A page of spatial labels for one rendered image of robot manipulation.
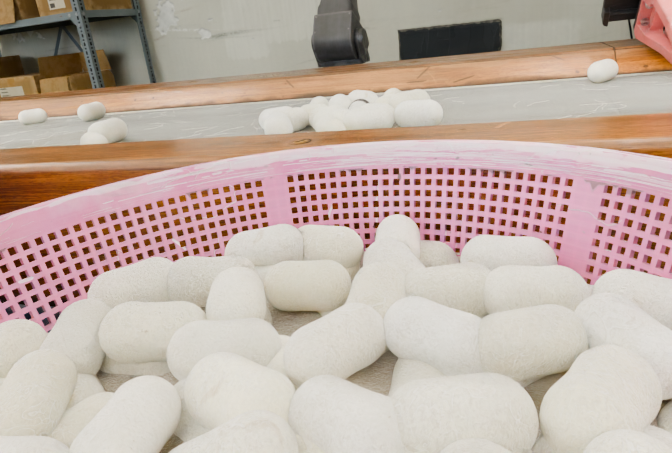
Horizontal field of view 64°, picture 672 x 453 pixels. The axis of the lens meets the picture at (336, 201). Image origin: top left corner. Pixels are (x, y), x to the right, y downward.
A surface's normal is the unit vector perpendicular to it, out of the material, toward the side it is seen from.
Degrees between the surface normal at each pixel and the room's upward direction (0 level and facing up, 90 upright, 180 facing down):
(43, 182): 90
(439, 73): 45
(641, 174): 75
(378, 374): 0
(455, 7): 92
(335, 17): 60
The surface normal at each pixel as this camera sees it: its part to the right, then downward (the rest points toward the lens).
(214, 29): -0.33, 0.33
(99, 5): 0.93, 0.03
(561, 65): -0.28, -0.43
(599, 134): -0.11, -0.94
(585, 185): -0.78, -0.03
